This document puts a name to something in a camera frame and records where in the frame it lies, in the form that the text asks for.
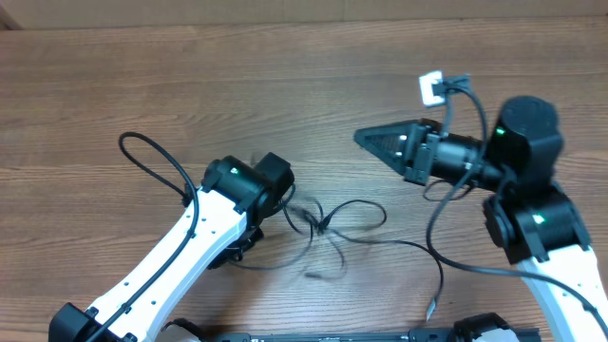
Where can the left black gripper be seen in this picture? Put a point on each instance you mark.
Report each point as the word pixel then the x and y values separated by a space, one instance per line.
pixel 226 256

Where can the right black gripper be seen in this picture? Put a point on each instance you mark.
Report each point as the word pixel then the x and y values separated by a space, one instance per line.
pixel 403 158

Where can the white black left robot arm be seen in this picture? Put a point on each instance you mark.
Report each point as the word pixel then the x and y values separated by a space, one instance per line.
pixel 220 223

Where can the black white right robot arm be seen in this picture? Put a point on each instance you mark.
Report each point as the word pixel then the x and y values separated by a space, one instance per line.
pixel 527 214

